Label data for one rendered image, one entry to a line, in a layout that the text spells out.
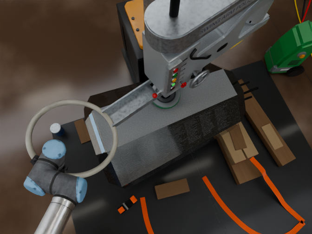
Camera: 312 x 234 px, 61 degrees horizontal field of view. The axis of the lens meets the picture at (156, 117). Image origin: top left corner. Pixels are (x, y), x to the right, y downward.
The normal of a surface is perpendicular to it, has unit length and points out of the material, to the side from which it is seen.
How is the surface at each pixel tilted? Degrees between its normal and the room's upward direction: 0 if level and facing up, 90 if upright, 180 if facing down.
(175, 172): 0
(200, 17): 0
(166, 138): 45
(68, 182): 20
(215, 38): 4
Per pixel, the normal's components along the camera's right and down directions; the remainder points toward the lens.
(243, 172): 0.01, -0.33
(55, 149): 0.33, -0.58
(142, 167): 0.30, 0.37
